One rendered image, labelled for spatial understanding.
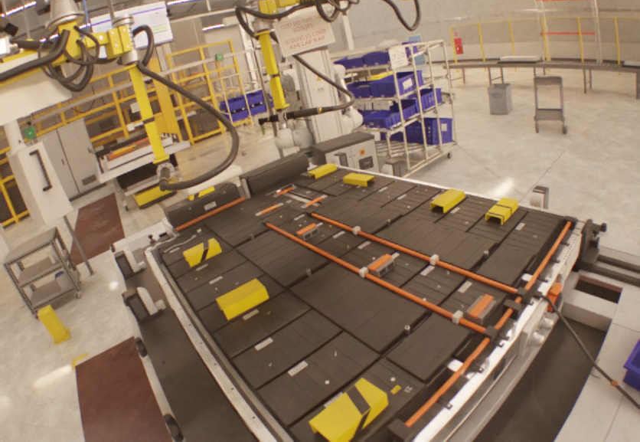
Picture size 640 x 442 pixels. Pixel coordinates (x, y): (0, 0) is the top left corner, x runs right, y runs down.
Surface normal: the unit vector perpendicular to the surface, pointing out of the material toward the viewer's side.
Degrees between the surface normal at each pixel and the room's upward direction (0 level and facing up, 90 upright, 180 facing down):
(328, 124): 90
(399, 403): 0
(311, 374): 0
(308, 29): 90
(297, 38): 90
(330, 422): 0
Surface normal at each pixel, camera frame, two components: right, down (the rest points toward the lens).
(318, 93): 0.37, 0.29
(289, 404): -0.21, -0.90
